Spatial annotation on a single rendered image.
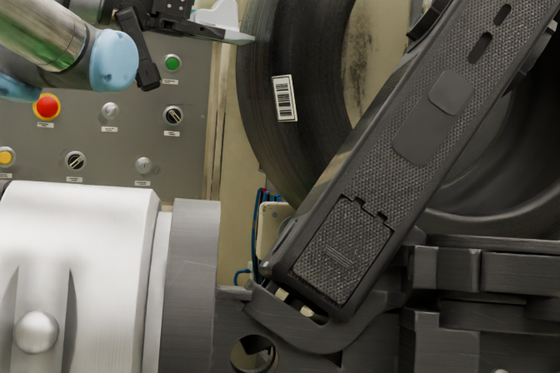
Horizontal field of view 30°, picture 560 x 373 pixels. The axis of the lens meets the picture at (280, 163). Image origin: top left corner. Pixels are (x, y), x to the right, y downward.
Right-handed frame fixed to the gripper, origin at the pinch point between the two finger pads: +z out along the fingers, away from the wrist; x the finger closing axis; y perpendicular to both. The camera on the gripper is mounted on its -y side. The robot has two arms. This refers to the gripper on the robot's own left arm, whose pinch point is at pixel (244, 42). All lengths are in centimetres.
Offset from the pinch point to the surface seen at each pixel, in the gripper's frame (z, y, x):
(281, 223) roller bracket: 16.6, -26.2, 23.8
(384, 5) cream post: 28.3, 12.9, 26.9
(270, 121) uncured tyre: 4.1, -10.1, -5.9
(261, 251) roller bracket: 14.1, -31.2, 24.0
